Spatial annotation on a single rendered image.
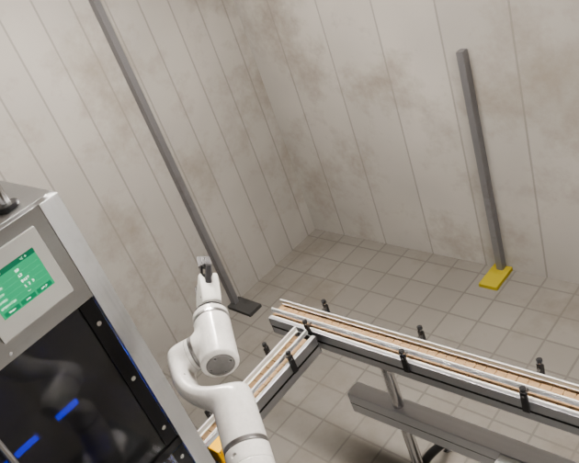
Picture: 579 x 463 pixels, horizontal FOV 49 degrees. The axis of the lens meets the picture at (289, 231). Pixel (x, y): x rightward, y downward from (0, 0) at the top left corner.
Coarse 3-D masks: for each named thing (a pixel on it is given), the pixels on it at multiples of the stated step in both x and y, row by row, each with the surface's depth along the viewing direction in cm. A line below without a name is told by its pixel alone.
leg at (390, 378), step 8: (384, 376) 261; (392, 376) 261; (392, 384) 263; (392, 392) 265; (400, 392) 268; (392, 400) 268; (400, 400) 268; (400, 408) 270; (408, 440) 281; (408, 448) 285; (416, 448) 285; (416, 456) 286
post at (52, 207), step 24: (48, 216) 162; (72, 240) 168; (96, 264) 174; (96, 288) 175; (120, 312) 182; (120, 336) 183; (144, 360) 191; (168, 384) 198; (168, 408) 200; (192, 432) 209; (192, 456) 210
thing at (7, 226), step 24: (24, 192) 171; (48, 192) 165; (0, 216) 162; (24, 216) 158; (0, 240) 154; (48, 240) 163; (72, 264) 169; (48, 312) 166; (24, 336) 162; (0, 360) 158; (168, 456) 203
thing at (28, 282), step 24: (24, 240) 157; (0, 264) 154; (24, 264) 158; (48, 264) 163; (0, 288) 155; (24, 288) 159; (48, 288) 164; (72, 288) 169; (0, 312) 156; (24, 312) 160; (0, 336) 156
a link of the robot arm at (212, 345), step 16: (208, 320) 141; (224, 320) 142; (192, 336) 140; (208, 336) 137; (224, 336) 137; (192, 352) 138; (208, 352) 134; (224, 352) 134; (208, 368) 135; (224, 368) 136
